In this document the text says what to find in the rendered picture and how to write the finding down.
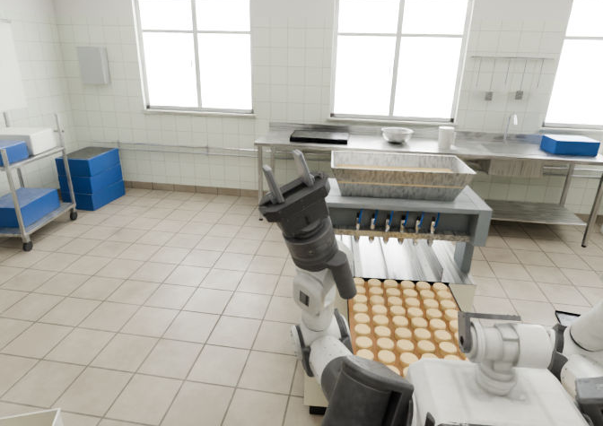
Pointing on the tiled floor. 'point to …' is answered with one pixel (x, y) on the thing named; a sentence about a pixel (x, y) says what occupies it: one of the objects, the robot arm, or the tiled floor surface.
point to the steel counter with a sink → (519, 164)
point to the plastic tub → (34, 419)
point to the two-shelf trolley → (24, 186)
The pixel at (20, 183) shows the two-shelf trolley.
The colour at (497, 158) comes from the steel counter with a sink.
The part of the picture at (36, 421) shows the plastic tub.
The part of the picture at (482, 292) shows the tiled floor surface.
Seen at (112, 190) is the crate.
